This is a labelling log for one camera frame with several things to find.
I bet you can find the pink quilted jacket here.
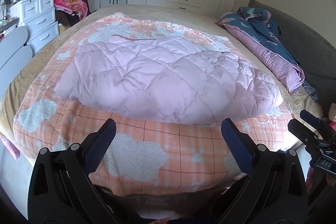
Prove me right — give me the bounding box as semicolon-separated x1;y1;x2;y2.
55;35;283;124

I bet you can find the pink yellow clothes pile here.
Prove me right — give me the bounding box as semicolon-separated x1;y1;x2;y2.
54;0;89;20

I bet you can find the person's right hand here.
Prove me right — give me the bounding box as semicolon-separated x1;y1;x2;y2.
306;167;335;217

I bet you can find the grey upholstered headboard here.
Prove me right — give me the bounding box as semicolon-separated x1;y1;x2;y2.
248;0;335;116

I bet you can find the blue pink floral duvet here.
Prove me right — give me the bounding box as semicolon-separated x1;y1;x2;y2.
217;6;305;94

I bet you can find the white oval table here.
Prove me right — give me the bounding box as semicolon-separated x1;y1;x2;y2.
0;26;33;98

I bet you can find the bed with beige sheet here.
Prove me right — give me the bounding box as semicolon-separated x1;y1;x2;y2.
0;3;324;151

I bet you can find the white drawer cabinet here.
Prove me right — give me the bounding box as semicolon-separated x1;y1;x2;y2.
10;0;59;55

